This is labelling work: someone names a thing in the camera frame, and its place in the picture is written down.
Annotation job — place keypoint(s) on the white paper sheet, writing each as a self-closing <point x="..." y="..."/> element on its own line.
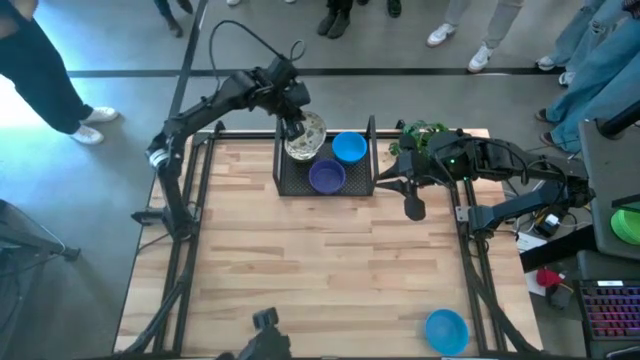
<point x="532" y="289"/>
<point x="530" y="243"/>

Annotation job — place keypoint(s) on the black stand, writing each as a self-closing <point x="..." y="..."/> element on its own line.
<point x="40" y="245"/>

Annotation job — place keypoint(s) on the person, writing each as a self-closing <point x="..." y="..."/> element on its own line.
<point x="175" y="27"/>
<point x="394" y="6"/>
<point x="595" y="100"/>
<point x="335" y="22"/>
<point x="35" y="70"/>
<point x="590" y="30"/>
<point x="482" y="57"/>

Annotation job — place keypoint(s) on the black mesh rack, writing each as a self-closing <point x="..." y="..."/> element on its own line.
<point x="295" y="185"/>

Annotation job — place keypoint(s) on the black bar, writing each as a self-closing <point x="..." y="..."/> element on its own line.
<point x="557" y="250"/>

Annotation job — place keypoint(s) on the green artificial leafy plant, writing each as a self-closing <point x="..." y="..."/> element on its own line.
<point x="417" y="131"/>

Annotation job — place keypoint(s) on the blue plastic mini bowl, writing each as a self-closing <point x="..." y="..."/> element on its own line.
<point x="349" y="148"/>
<point x="446" y="331"/>

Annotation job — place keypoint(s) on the small black device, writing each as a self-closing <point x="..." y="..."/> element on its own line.
<point x="559" y="297"/>

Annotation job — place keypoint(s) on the purple plastic mini bowl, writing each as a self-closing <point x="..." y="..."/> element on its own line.
<point x="327" y="176"/>

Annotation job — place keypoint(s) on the thick black pole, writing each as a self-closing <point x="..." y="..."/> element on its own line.
<point x="620" y="122"/>

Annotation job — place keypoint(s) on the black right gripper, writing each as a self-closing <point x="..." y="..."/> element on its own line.
<point x="417" y="165"/>

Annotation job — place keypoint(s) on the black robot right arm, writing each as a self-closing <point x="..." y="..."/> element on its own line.
<point x="500" y="160"/>

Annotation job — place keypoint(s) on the dark grey equipment panel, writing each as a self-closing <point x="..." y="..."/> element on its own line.
<point x="600" y="175"/>

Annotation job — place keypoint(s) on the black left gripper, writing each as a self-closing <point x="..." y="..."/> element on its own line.
<point x="292" y="95"/>

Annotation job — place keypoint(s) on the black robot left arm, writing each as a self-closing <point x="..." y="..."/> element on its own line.
<point x="200" y="112"/>

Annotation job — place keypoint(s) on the black metal frame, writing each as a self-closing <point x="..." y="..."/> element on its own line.
<point x="186" y="295"/>

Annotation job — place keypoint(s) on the laptop with backlit keyboard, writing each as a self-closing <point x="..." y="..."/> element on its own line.
<point x="612" y="312"/>

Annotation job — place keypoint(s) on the white power adapter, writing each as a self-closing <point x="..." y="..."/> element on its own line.
<point x="551" y="220"/>

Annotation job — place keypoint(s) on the green round disc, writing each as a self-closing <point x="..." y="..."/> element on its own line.
<point x="627" y="226"/>

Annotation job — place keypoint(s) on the small red object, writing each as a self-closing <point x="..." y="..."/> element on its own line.
<point x="547" y="277"/>

